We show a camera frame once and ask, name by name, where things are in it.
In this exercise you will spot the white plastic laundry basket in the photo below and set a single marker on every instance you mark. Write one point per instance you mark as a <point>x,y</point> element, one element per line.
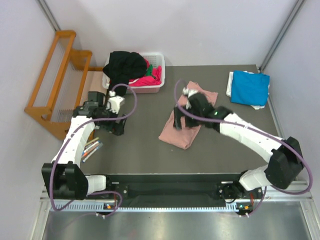
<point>132,69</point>

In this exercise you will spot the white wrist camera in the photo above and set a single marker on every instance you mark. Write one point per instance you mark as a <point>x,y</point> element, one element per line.
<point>188,92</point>
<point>114,102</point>

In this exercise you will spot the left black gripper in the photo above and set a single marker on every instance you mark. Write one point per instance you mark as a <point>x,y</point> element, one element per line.
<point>116,126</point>

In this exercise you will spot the orange wooden rack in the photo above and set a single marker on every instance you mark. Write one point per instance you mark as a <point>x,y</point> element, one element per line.
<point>62,85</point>

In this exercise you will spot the magenta t shirt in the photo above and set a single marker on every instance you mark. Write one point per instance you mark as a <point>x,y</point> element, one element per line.
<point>154,80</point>

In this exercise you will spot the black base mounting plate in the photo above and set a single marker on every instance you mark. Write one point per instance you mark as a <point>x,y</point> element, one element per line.
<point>175,190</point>

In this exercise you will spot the blue folded t shirt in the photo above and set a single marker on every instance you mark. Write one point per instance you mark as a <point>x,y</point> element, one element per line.
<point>250,87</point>

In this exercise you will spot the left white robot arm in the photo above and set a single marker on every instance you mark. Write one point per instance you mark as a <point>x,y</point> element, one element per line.
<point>63,177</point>

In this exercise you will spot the black t shirt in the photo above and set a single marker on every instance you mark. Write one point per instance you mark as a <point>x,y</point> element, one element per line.
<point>124,66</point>

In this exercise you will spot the white folded t shirt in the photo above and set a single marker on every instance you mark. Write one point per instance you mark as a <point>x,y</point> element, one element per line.
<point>230,85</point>

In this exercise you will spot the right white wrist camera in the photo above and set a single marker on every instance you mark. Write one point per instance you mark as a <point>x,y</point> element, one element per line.
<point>188,92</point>

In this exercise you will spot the pink t shirt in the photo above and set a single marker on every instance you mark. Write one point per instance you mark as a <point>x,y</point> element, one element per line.
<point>184,138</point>

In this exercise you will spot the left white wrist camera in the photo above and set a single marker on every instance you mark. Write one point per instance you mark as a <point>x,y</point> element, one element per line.
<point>114,102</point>

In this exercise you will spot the green t shirt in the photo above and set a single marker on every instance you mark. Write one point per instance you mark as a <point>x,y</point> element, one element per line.
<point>149,71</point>

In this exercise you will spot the bundle of marker pens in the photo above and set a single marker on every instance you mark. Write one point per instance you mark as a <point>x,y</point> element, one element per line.
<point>90,148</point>

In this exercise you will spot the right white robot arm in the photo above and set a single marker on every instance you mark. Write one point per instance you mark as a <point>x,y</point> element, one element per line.
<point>282,156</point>

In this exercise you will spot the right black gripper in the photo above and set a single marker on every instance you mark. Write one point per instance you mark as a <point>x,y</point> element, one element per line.
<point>177,115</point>

